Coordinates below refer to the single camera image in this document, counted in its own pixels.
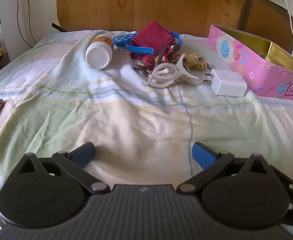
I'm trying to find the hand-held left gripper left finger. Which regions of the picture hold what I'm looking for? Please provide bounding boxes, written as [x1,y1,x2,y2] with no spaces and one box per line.
[18,142,107,194]

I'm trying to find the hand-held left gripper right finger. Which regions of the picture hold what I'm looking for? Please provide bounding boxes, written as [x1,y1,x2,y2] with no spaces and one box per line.
[179,142,273,194]

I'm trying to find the white pill bottle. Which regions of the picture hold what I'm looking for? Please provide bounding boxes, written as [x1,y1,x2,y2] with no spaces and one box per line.
[85,34,114,70]

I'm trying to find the pink biscuit tin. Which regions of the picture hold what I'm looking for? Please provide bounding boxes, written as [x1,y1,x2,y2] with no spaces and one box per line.
[207,24,293,103]

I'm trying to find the magenta box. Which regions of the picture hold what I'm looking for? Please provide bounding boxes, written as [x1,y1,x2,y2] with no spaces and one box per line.
[131,21,174,60]

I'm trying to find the white charger adapter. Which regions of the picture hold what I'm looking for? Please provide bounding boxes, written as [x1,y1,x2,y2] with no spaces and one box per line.
[204,69,248,97]

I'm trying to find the white plastic clip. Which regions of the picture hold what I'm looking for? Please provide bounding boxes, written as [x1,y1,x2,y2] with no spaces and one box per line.
[145,54,202,90]

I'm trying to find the dark metal keys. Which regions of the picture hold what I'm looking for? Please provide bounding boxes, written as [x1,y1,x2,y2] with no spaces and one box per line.
[133,64,150,77]

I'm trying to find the black tape strip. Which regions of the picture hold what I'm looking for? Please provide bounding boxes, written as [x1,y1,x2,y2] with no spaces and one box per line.
[51,22,68,32]

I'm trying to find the wooden headboard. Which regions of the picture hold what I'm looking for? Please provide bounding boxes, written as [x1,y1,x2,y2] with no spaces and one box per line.
[55,0,256,38]

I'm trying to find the gold keychain charm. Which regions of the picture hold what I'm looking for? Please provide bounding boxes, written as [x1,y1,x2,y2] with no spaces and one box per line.
[185,52,210,71]

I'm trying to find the blue polka dot strap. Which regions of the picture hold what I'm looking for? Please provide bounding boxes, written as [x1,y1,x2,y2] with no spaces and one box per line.
[113,31,183,55]

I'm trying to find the dark wall cable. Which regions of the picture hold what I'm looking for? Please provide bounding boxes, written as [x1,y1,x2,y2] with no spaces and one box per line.
[15,0,36,48]

